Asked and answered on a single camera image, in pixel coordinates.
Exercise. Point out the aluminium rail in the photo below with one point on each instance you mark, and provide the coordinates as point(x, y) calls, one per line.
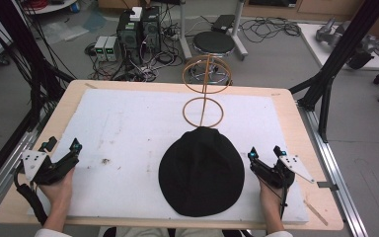
point(339, 184)
point(3, 177)

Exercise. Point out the person's right hand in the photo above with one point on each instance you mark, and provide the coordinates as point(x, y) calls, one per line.
point(270, 196)

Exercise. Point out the person's left hand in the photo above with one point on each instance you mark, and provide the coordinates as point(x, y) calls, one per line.
point(59, 191)

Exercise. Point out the grey metal bracket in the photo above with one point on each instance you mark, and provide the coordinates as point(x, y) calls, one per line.
point(327, 185)

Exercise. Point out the white power supply unit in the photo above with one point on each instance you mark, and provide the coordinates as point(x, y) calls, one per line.
point(100, 48)
point(112, 48)

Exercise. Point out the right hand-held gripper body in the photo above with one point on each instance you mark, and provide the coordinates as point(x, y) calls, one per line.
point(276, 174)

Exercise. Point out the white table frame legs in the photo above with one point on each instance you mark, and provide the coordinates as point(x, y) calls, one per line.
point(186, 36)

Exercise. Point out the small white box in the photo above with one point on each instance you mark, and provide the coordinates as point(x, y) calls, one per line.
point(136, 14)

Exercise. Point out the black metal frame stand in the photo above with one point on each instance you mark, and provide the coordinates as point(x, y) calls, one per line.
point(335, 62)
point(33, 65)

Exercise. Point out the white foam mat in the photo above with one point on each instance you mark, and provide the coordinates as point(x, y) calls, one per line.
point(128, 131)

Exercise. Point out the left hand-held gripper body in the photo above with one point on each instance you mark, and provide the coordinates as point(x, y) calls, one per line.
point(42, 169)

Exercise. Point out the white platform board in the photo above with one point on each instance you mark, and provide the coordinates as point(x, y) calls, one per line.
point(312, 42)

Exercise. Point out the thin wooden stick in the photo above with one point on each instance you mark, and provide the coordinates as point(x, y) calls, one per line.
point(316, 213)

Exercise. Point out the black hat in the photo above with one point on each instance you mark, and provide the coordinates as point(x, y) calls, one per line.
point(201, 174)

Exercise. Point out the black round stool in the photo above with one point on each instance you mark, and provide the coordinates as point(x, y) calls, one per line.
point(213, 42)

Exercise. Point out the person's white clothing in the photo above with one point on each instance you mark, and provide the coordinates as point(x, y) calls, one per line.
point(164, 232)

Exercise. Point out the flat black box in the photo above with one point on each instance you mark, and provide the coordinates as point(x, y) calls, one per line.
point(223, 23)

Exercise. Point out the black computer tower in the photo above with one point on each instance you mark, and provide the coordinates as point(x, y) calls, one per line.
point(151, 31)
point(129, 36)

